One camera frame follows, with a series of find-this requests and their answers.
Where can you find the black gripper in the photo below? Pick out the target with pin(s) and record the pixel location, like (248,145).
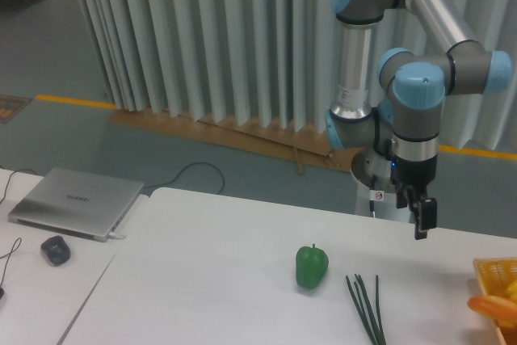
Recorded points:
(417,174)

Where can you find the orange wicker basket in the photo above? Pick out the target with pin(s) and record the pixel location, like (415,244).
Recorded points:
(494,275)

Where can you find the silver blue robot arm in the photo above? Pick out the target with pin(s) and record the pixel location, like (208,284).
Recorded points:
(398,139)

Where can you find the pale green pleated curtain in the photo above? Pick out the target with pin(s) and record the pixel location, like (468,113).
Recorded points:
(272,62)

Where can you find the yellow fruit in basket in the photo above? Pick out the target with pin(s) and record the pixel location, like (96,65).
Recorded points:
(510,291)

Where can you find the flat brown cardboard sheet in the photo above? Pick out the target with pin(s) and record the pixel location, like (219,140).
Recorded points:
(305,147)

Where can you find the brown floor sign mat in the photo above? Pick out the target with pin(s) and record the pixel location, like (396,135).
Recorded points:
(11,106)

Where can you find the black computer mouse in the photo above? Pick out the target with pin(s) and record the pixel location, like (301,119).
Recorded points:
(56,250)

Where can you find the orange carrot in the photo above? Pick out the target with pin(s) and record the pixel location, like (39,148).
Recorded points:
(497,308)

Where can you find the silver Huawei laptop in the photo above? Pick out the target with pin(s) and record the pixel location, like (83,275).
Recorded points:
(77,203)

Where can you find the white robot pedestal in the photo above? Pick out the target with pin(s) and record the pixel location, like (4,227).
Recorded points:
(375,195)

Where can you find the green bell pepper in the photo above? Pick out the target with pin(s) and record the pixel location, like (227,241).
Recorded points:
(311,266)

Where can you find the green chive bunch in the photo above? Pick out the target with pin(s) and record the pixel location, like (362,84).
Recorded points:
(369,312)

